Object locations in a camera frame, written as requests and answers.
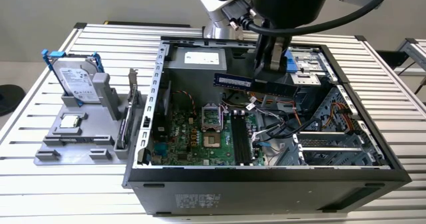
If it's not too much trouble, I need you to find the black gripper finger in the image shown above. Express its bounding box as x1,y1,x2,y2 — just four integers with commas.
252,33,296,85

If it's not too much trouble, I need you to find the RAM stick blue label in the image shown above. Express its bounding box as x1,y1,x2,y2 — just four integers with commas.
213,72,299,97

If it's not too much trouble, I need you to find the black RAM slot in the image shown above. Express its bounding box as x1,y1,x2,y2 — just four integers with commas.
239,110,251,166
232,110,244,166
235,110,247,166

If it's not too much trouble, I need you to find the blue plastic drive latch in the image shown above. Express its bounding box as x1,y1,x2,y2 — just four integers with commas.
284,48,299,73

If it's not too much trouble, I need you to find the grey power supply unit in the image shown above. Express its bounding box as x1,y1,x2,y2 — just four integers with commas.
164,46,231,104

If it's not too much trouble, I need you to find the metal socket cover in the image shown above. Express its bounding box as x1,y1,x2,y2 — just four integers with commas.
201,102,224,132

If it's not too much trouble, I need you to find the CPU socket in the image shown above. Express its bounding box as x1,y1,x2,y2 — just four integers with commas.
203,132,224,149

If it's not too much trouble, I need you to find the green motherboard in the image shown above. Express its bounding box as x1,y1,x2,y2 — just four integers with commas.
151,104,268,166

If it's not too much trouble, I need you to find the grey metal disk bay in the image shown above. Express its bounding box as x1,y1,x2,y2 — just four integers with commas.
292,130,377,166

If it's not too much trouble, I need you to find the aluminium slat side table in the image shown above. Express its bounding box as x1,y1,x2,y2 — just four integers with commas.
394,37,426,75

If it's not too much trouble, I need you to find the black Nvidia graphics card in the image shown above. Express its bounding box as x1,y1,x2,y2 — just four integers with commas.
115,68,141,153

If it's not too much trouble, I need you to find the black open PC case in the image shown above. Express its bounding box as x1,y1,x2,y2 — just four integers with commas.
121,35,414,216

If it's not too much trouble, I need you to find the grey parts rack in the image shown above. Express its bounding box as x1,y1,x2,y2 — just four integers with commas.
32,74,148,167

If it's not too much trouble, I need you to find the hard disk in blue carrier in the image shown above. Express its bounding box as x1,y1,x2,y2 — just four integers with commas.
40,49,107,107

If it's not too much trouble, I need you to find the silver CPU chip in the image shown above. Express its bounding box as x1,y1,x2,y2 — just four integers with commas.
59,115,83,130

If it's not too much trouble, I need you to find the black round floor base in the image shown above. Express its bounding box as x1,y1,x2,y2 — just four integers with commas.
0,84,27,116

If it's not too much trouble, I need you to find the orange yellow red wire bundle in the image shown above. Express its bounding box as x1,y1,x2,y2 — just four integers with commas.
249,91,304,125

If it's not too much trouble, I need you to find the red black twisted board wire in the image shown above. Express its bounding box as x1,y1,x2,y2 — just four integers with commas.
171,90,199,117

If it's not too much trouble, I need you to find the multicolour wires white plug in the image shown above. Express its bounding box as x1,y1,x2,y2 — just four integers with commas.
251,123,287,141

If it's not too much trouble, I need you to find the black table bracket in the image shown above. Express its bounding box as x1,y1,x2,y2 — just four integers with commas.
374,49,410,68

